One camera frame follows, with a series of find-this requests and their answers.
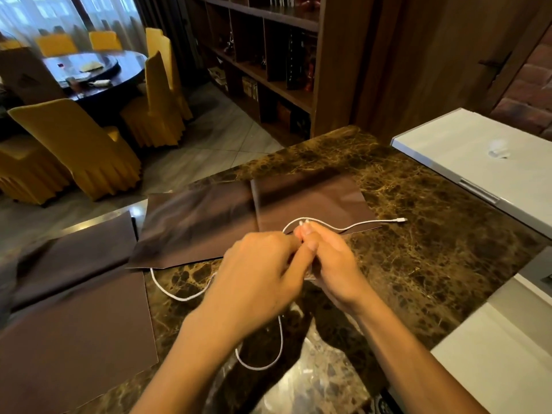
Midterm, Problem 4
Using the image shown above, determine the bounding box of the person's right forearm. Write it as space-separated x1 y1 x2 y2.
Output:
345 291 490 414

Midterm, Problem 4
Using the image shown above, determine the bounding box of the person's right hand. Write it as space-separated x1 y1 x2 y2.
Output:
300 221 381 318

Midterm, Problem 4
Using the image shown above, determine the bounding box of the round dark dining table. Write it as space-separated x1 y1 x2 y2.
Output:
42 51 148 114

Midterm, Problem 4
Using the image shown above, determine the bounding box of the dark heavy curtain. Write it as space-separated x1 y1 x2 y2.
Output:
131 0 195 84

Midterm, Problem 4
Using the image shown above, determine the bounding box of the white charging cable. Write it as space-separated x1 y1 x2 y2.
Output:
149 217 408 371

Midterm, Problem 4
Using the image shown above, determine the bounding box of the brown paper bag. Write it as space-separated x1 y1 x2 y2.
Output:
0 47 66 106

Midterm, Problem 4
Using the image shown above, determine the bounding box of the person's left forearm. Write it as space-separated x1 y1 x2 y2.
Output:
129 312 251 414

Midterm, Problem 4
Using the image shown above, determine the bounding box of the person's left hand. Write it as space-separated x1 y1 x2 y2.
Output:
190 230 320 345

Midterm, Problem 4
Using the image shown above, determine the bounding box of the dark wooden bookshelf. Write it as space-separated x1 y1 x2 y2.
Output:
185 0 373 141

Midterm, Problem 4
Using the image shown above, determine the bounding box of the white sheer curtain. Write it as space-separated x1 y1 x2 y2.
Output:
0 0 145 41

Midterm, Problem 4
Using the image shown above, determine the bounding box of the clear plastic bag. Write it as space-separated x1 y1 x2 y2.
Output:
206 271 373 414

